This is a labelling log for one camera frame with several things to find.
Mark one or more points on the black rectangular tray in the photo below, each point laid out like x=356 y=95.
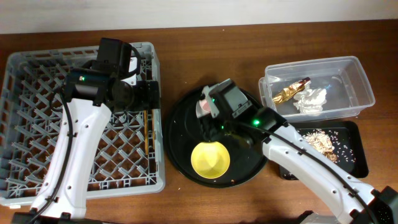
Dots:
x=351 y=135

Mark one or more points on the pink cup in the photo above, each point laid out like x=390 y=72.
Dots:
x=204 y=106

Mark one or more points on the grey plastic dishwasher rack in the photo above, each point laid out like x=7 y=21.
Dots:
x=30 y=127

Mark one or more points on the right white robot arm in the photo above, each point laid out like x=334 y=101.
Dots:
x=349 y=199

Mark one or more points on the white napkin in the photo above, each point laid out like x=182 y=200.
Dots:
x=310 y=100

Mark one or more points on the clear plastic bin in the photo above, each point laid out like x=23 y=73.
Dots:
x=348 y=90

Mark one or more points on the grey round plate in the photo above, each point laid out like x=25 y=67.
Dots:
x=200 y=112

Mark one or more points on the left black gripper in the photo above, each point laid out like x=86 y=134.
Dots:
x=152 y=95

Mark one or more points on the round black serving tray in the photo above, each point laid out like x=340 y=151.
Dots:
x=181 y=135

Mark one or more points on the gold brown snack wrapper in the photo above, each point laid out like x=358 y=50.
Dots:
x=289 y=92

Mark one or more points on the yellow bowl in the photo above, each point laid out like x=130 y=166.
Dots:
x=210 y=160

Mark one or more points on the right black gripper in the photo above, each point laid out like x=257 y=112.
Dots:
x=208 y=125

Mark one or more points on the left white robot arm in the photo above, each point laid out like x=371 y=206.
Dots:
x=91 y=94

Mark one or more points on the food scraps and rice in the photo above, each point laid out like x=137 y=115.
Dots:
x=329 y=144

